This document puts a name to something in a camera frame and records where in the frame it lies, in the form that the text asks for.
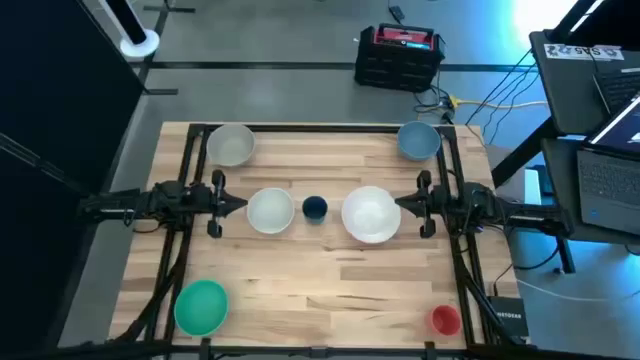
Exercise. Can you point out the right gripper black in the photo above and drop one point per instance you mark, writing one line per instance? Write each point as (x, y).
(426, 202)

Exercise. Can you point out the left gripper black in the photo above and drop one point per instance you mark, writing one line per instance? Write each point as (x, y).
(217, 200)

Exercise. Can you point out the pale white-green bowl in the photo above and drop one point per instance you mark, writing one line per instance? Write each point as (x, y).
(270, 210)

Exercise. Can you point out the grey bowl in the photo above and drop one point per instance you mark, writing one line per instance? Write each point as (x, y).
(231, 145)

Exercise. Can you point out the blue bowl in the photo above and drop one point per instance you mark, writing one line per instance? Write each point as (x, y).
(419, 140)

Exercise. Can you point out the green bowl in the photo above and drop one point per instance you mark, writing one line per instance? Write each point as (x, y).
(201, 307)

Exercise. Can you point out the red cup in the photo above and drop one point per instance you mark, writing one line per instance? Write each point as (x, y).
(445, 320)

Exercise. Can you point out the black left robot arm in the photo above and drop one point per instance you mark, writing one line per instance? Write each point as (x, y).
(165, 200)

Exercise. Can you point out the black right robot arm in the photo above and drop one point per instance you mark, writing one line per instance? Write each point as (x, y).
(500, 210)

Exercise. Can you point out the large white bowl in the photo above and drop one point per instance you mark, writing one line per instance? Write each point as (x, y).
(371, 214)

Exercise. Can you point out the dark navy cup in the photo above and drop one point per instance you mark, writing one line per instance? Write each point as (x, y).
(315, 207)

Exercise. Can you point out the red and black power station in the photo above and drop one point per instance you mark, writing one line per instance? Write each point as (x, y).
(399, 57)

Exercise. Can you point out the black laptop desk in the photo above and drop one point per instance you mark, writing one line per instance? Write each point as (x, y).
(562, 200)

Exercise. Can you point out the black Netgear network box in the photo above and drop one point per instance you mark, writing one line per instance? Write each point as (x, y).
(510, 317)

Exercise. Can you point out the white-based black tower fan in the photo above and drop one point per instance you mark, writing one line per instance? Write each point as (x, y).
(142, 47)

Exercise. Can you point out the black desk with sticker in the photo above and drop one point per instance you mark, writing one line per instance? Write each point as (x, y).
(565, 95)

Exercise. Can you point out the black power adapter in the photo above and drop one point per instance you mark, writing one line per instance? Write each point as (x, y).
(396, 12)

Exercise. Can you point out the grey open laptop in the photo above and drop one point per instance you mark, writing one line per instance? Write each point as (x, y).
(607, 192)

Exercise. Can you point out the black partition panel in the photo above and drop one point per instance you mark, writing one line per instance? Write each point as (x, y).
(50, 100)

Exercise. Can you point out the white printed sticker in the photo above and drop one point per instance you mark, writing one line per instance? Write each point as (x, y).
(582, 51)

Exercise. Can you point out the black laptop keyboard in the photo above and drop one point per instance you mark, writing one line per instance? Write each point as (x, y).
(620, 87)

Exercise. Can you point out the black aluminium table frame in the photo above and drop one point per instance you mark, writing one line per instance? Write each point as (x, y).
(325, 128)

